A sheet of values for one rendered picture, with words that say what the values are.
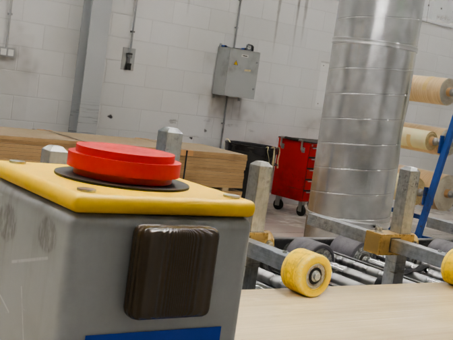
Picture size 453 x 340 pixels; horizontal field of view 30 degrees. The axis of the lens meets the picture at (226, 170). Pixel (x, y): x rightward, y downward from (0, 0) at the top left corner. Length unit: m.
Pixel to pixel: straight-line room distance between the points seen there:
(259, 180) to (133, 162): 1.44
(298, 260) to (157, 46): 7.17
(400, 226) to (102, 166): 1.78
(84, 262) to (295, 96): 9.48
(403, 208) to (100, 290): 1.79
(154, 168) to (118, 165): 0.01
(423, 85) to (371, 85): 3.36
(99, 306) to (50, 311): 0.02
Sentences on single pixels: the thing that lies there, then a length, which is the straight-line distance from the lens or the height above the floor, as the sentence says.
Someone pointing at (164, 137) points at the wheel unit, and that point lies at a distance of 1.59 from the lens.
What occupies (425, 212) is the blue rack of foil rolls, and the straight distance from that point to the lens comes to 7.68.
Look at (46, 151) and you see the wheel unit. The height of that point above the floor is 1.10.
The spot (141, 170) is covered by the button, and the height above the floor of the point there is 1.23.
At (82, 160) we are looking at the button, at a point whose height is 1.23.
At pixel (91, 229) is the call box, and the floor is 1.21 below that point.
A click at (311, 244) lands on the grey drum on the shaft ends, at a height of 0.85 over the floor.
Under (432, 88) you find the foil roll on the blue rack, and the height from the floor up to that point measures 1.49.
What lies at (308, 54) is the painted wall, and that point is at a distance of 9.80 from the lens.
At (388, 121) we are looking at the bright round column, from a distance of 4.74.
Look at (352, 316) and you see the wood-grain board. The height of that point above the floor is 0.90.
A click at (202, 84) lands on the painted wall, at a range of 8.94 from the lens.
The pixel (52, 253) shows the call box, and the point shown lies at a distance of 0.27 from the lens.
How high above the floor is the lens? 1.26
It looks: 6 degrees down
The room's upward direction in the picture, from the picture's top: 8 degrees clockwise
